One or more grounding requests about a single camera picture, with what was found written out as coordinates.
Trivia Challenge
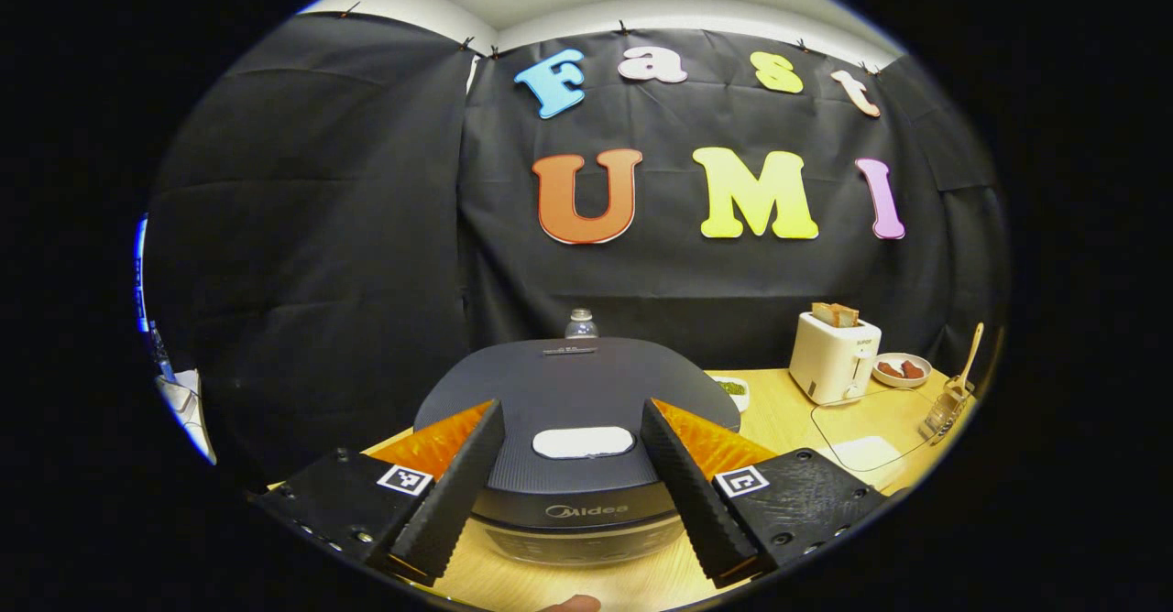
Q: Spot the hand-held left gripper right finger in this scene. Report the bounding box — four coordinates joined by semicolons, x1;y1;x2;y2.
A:
639;398;890;590

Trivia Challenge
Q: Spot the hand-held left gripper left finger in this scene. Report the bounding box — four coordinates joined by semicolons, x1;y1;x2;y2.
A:
247;399;508;587

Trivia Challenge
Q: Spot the black silver rice cooker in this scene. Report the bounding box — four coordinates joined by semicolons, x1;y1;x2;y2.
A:
412;337;741;567

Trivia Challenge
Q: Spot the wire chopstick holder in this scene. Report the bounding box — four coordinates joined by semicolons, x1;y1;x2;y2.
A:
919;381;974;443

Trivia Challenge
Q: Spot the wooden spoon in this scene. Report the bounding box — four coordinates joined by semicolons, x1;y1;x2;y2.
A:
944;322;985;398

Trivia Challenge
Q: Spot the white divided condiment dish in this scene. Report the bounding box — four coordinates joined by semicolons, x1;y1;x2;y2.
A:
710;375;751;413

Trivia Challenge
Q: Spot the clear plastic container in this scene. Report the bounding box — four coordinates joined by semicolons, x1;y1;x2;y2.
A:
810;387;945;489

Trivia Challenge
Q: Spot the white toaster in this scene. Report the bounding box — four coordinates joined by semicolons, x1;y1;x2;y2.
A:
788;311;882;407

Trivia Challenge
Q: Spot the round white plate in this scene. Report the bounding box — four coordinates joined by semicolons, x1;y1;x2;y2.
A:
871;353;933;388

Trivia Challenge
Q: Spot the white side desk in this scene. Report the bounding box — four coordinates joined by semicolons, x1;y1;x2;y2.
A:
151;323;218;464

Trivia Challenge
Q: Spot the computer monitor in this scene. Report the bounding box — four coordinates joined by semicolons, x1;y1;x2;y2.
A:
133;216;149;333

